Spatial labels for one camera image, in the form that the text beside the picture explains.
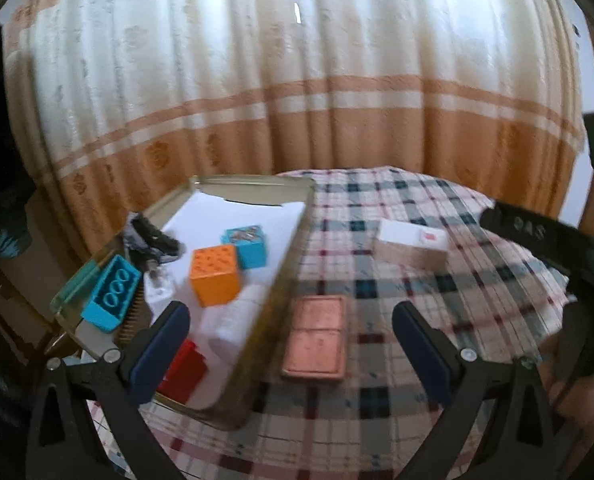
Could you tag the red toy block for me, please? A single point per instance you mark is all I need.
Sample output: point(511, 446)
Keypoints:
point(184, 372)

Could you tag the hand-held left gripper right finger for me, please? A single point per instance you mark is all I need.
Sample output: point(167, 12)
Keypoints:
point(422, 345)

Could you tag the blue bear print cube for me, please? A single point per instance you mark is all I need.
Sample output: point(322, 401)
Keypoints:
point(247, 246)

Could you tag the orange cube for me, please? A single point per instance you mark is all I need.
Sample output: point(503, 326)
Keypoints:
point(214, 275)

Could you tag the white box with red label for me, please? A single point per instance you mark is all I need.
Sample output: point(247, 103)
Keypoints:
point(412, 242)

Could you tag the white tray lining paper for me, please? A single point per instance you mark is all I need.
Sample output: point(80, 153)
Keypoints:
point(202, 215)

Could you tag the blue toy brick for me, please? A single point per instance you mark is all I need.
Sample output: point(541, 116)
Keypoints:
point(112, 292)

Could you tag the person's right hand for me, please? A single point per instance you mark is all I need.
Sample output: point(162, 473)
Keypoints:
point(592, 400)

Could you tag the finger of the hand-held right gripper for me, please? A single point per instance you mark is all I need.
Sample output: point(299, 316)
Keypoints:
point(542, 237)

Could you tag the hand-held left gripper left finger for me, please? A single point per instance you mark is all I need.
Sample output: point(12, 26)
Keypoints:
point(162, 345)

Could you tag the white bottle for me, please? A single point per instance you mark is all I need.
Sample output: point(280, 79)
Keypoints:
point(232, 317)

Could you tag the cream and orange curtain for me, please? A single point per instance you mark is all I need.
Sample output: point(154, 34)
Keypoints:
point(297, 85)

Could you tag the brown case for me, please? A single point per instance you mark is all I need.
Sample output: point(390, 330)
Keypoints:
point(314, 337)

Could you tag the brown comb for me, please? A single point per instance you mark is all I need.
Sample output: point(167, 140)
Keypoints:
point(132, 316)

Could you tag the gold metal tray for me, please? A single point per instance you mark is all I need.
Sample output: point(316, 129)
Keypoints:
point(272, 310)

